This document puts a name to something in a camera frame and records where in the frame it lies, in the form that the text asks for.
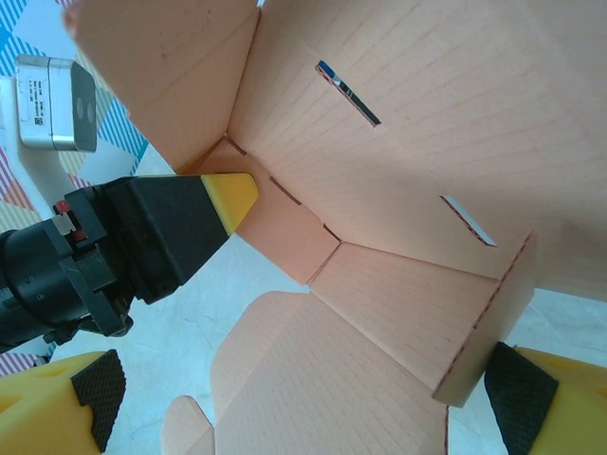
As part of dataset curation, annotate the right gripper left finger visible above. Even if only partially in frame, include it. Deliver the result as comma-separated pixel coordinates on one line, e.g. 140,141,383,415
0,349,127,455

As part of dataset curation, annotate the pink corrugated paper box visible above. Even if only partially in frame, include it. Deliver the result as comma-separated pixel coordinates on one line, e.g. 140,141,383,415
64,0,607,455

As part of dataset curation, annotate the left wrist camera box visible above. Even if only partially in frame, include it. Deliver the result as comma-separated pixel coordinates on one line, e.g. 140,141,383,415
15,55,100,154

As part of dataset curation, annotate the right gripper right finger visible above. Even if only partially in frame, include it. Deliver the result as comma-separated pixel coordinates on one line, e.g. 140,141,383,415
483,341,607,455

